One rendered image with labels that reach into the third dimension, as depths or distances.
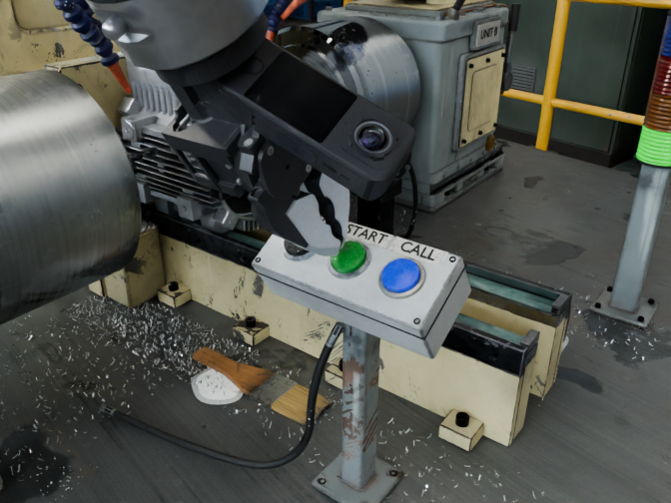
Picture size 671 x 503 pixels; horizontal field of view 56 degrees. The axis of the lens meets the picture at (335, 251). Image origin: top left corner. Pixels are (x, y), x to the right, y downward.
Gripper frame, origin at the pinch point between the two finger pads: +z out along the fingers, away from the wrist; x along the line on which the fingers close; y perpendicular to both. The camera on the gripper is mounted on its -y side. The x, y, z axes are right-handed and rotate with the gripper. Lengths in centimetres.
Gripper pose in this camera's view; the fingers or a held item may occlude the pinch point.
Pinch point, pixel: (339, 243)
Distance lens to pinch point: 49.7
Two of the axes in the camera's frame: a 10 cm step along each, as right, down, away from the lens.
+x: -5.2, 7.7, -3.7
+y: -8.0, -2.7, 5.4
